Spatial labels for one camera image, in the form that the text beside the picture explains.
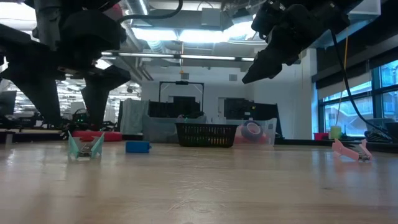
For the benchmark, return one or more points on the green cup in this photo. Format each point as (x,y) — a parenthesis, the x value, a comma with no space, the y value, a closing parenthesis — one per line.
(335,133)

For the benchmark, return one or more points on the blue mini stapler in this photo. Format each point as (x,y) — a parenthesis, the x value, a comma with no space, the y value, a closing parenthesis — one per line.
(137,147)

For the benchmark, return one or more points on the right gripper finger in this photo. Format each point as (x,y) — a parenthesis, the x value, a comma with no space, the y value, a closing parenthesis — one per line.
(261,70)

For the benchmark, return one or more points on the black background robot arm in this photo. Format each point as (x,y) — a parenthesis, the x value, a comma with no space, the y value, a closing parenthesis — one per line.
(80,119)

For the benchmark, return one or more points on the dark computer monitor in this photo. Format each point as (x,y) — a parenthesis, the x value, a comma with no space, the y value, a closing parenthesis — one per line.
(7,102)

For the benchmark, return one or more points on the teal staple remover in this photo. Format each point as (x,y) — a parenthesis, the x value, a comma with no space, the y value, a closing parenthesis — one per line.
(73,147)

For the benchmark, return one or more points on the black cabinet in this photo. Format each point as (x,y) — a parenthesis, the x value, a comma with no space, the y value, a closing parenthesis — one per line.
(264,110)

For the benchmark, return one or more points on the grey storage crate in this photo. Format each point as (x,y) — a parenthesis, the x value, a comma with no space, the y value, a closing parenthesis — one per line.
(373,122)

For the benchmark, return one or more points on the red box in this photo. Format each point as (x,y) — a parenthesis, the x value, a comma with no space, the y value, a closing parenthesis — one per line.
(320,136)

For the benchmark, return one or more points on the black gantry frame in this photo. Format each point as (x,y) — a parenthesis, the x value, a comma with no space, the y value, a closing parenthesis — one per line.
(182,83)

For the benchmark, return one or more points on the purple tape roll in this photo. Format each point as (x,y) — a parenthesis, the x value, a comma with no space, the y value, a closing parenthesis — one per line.
(259,133)

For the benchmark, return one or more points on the window with dark frame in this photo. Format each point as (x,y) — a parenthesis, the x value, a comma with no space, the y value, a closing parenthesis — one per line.
(348,115)

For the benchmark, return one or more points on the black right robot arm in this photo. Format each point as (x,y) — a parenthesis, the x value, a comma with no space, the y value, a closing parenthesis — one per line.
(345,11)

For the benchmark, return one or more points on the clear plastic bin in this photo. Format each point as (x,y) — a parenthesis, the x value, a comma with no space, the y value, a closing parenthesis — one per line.
(270,126)

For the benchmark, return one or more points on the long overhead light bar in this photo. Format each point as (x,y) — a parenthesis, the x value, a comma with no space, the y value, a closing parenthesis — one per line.
(205,57)

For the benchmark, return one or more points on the pink staple remover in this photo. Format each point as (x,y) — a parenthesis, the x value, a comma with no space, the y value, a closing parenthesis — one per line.
(345,152)

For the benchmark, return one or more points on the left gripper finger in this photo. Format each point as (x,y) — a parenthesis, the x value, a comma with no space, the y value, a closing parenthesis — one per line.
(40,93)
(96,99)

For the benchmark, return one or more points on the black background equipment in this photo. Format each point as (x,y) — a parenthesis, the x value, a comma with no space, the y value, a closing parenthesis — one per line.
(183,107)

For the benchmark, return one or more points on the black slotted plastic basket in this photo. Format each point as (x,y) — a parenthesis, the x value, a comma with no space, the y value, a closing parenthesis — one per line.
(199,135)

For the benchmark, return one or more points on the grey cloth panel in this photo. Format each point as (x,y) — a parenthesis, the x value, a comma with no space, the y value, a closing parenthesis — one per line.
(133,119)

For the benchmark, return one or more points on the grey translucent plastic bin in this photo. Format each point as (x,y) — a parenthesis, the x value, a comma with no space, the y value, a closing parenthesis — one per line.
(161,129)

